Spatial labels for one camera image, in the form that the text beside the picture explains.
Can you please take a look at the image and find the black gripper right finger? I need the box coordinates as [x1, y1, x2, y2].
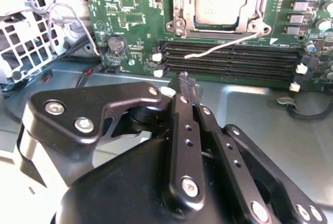
[186, 72, 329, 224]

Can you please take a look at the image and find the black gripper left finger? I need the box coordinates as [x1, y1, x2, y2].
[15, 72, 208, 206]

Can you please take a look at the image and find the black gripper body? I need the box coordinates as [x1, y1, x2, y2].
[55, 137, 247, 224]

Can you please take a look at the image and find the thin metal locking lever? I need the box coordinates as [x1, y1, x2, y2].
[184, 32, 263, 60]

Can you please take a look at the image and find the silver CPU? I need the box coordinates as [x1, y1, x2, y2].
[194, 0, 247, 26]

